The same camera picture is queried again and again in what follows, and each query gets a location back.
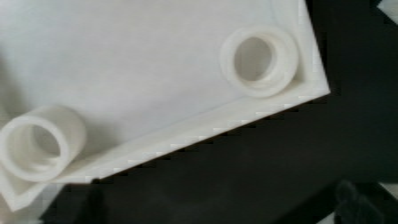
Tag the white square tabletop with sockets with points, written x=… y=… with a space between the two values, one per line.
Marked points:
x=135 y=75

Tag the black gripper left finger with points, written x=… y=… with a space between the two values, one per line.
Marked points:
x=76 y=207

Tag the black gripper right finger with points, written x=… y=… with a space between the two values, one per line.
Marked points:
x=366 y=204

